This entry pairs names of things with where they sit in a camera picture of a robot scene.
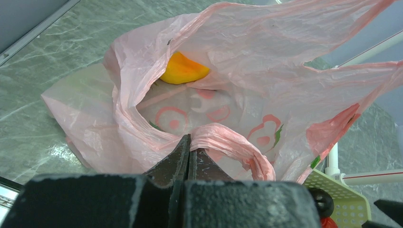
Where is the pale green plastic basket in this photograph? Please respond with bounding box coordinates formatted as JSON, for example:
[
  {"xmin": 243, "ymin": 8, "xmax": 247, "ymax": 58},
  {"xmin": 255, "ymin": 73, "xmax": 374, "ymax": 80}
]
[{"xmin": 304, "ymin": 169, "xmax": 372, "ymax": 228}]

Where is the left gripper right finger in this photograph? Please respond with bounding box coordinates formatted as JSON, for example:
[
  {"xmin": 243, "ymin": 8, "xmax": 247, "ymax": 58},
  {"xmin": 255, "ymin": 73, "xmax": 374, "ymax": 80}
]
[{"xmin": 187, "ymin": 149, "xmax": 233, "ymax": 181}]

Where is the dark purple fake fruit left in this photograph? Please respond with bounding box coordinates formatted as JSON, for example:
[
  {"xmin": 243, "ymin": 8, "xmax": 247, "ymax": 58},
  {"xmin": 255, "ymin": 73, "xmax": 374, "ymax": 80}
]
[{"xmin": 308, "ymin": 188, "xmax": 334, "ymax": 218}]

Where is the red orange fake mango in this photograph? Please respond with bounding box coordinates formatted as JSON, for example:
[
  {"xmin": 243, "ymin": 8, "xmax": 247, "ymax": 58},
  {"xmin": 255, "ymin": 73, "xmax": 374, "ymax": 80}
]
[{"xmin": 320, "ymin": 217, "xmax": 338, "ymax": 228}]

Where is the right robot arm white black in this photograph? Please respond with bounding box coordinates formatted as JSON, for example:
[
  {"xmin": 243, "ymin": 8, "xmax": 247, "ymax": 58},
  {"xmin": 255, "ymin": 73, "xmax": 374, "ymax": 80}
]
[{"xmin": 362, "ymin": 199, "xmax": 403, "ymax": 228}]

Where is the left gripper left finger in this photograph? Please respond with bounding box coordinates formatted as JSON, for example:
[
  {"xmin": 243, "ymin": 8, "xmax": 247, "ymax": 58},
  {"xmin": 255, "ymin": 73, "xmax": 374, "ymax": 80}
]
[{"xmin": 143, "ymin": 134, "xmax": 191, "ymax": 187}]

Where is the pink plastic bag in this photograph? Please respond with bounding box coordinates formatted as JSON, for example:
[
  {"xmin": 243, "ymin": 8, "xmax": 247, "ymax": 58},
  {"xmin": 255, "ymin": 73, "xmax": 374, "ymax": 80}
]
[{"xmin": 42, "ymin": 0, "xmax": 403, "ymax": 183}]

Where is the orange yellow fake mango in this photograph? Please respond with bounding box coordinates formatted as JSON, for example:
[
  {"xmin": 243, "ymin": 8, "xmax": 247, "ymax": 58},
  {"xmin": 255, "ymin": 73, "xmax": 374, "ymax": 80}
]
[{"xmin": 160, "ymin": 52, "xmax": 210, "ymax": 85}]

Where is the white PVC pipe frame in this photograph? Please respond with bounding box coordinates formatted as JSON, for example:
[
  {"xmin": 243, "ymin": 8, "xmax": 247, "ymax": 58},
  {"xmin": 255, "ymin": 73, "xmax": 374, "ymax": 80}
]
[{"xmin": 321, "ymin": 30, "xmax": 403, "ymax": 186}]

